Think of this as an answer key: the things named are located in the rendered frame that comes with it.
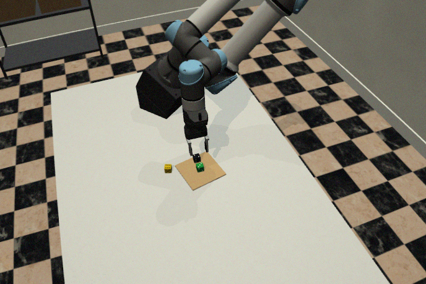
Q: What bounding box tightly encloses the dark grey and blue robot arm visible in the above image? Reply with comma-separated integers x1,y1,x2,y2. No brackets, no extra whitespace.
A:
156,0,306,101

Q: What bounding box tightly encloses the yellow die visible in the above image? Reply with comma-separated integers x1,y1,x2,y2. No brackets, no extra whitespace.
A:
164,164,172,173

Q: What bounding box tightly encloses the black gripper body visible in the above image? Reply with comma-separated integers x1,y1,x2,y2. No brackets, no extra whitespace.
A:
181,94,208,140

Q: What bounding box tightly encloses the tan square mat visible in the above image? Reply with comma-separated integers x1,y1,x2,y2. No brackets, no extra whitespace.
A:
175,152,226,190

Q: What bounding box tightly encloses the black die with white pips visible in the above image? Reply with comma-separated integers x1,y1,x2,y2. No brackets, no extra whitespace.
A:
193,153,201,163

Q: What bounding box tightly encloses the green die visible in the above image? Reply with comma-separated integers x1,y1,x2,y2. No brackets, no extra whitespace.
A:
196,162,204,172

